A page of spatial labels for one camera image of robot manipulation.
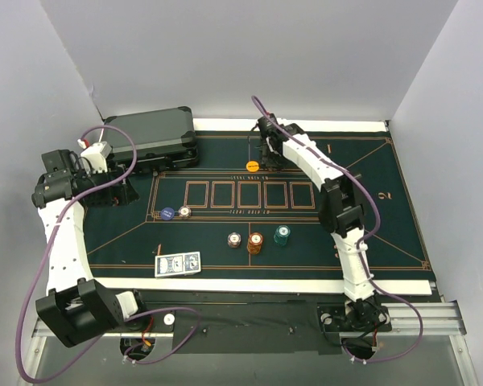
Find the black aluminium poker case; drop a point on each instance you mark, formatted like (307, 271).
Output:
(165, 139)

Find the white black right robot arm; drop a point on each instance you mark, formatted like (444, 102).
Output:
(340, 212)

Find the orange dealer button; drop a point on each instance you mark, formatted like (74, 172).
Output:
(252, 166)

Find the blue playing card deck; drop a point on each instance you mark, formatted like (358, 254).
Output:
(177, 264)

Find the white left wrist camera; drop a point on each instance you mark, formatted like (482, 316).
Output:
(94, 156)

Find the white blue chip stack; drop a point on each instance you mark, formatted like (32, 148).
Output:
(234, 240)

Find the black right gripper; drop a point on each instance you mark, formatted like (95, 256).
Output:
(270, 153)

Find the green blue chip stack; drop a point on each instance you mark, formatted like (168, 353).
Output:
(282, 233)

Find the aluminium mounting rail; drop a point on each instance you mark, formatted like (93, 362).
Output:
(440, 357)

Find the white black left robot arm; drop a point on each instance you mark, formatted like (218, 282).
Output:
(76, 306)

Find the orange red chip stack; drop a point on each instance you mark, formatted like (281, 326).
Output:
(254, 243)

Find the dark green poker mat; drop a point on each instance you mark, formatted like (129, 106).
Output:
(224, 197)

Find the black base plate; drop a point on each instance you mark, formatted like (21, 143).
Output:
(246, 323)

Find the white blue poker chip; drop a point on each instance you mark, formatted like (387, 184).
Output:
(185, 212)

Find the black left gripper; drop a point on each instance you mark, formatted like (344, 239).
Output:
(118, 186)

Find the blue blind button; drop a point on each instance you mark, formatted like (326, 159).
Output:
(167, 214)

